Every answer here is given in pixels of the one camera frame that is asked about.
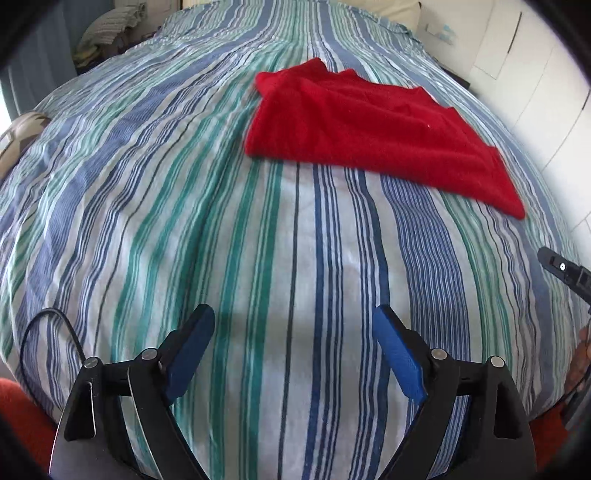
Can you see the white wall switch panel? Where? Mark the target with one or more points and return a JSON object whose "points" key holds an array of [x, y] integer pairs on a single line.
{"points": [[444, 33]]}

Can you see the striped bed cover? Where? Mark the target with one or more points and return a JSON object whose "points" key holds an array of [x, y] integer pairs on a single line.
{"points": [[184, 207]]}

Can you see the pile of checkered clothes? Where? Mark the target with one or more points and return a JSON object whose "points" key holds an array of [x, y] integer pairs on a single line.
{"points": [[111, 27]]}

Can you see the red sweater with white figure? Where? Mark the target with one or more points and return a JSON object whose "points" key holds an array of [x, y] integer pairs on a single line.
{"points": [[369, 129]]}

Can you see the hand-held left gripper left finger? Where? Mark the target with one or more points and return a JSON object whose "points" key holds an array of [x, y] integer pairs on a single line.
{"points": [[194, 350]]}

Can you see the orange shaggy rug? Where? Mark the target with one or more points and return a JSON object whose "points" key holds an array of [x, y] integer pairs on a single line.
{"points": [[23, 415]]}

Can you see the cream pillow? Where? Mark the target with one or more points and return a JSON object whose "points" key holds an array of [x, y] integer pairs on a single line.
{"points": [[401, 11]]}

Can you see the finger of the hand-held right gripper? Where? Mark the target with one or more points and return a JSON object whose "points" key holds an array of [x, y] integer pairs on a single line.
{"points": [[558, 264]]}

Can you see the person's right hand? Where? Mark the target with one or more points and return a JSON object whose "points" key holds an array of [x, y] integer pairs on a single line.
{"points": [[582, 355]]}

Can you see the dark wooden nightstand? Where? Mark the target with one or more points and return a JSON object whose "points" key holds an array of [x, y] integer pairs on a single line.
{"points": [[459, 78]]}

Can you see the white wardrobe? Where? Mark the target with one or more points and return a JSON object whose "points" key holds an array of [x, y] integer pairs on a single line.
{"points": [[531, 69]]}

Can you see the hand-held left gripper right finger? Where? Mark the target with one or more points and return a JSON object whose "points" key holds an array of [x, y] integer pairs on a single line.
{"points": [[401, 355]]}

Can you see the beige patterned pillow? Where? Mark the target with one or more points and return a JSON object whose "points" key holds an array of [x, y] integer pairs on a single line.
{"points": [[21, 138]]}

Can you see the teal curtain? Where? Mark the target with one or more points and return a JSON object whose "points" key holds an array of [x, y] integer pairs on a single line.
{"points": [[46, 55]]}

